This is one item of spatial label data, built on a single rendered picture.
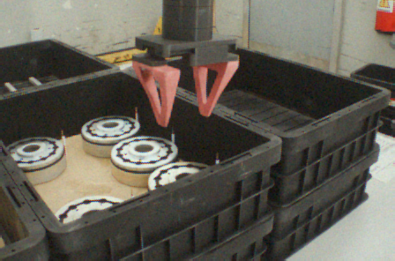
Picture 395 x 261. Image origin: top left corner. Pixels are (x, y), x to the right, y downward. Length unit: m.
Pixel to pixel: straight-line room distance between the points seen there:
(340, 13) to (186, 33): 3.06
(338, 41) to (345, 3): 0.32
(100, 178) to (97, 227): 0.26
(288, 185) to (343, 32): 3.00
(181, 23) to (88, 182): 0.29
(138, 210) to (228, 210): 0.14
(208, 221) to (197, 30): 0.21
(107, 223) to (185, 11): 0.23
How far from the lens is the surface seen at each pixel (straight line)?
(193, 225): 0.46
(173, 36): 0.45
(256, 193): 0.51
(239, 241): 0.53
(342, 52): 3.55
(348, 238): 0.74
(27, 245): 0.36
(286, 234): 0.63
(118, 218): 0.38
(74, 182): 0.63
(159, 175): 0.57
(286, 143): 0.52
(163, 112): 0.46
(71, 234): 0.37
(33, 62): 1.14
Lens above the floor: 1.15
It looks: 23 degrees down
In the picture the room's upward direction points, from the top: straight up
